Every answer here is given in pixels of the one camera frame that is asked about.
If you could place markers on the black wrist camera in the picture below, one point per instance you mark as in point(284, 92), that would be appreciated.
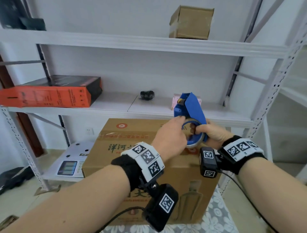
point(160, 208)
point(208, 163)

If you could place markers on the person's left fingers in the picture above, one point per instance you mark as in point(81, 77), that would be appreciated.
point(180, 123)

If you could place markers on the blue tape dispenser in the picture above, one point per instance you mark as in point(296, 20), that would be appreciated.
point(191, 105)

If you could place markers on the pink box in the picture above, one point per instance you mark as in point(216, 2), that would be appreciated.
point(174, 102)

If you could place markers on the white box with scale picture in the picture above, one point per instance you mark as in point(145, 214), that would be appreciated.
point(74, 158)

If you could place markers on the large brown cardboard box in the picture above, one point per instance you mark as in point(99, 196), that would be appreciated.
point(112, 153)

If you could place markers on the person's right forearm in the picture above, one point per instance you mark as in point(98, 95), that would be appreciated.
point(271, 194)

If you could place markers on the person's right hand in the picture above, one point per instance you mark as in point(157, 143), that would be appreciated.
point(215, 135)

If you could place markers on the person's left forearm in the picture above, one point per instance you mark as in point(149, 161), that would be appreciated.
point(72, 204)

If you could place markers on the small brown cardboard box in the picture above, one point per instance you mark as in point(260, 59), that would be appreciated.
point(191, 22)

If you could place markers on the person's right fingers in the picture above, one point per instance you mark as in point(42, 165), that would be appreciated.
point(198, 129)

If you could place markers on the white metal shelf rack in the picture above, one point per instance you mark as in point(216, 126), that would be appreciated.
point(144, 43)
point(292, 93)

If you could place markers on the black marker wristband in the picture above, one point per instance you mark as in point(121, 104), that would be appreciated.
point(242, 151)
point(144, 160)

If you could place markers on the white wall socket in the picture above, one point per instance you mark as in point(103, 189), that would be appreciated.
point(89, 131)

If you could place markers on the person's left hand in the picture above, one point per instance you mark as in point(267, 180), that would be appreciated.
point(168, 140)

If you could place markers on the small black object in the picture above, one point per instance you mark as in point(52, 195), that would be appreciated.
point(147, 95)

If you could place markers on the orange and black box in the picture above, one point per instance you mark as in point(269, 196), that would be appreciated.
point(52, 94)

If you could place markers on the black plastic bag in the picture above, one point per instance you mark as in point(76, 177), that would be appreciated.
point(21, 16)

